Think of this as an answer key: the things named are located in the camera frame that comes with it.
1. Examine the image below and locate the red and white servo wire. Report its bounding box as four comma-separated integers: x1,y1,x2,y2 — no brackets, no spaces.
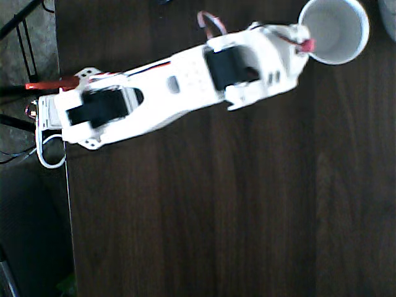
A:
197,11,227,40

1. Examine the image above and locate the white cup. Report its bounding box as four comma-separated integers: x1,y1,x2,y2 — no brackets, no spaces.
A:
297,0,371,66

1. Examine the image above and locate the white rounded object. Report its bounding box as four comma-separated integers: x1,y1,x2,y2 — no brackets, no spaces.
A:
377,0,396,43

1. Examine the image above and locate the white cable loop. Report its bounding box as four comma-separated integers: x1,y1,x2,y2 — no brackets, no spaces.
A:
35,132,67,170

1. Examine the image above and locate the black metal stand bar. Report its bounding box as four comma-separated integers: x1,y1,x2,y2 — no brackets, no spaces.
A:
0,0,43,40

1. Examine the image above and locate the red clamp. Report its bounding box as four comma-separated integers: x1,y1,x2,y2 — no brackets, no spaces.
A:
24,75,80,92

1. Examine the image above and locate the pink rectangular eraser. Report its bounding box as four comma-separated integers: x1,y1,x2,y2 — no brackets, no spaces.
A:
300,38,317,54

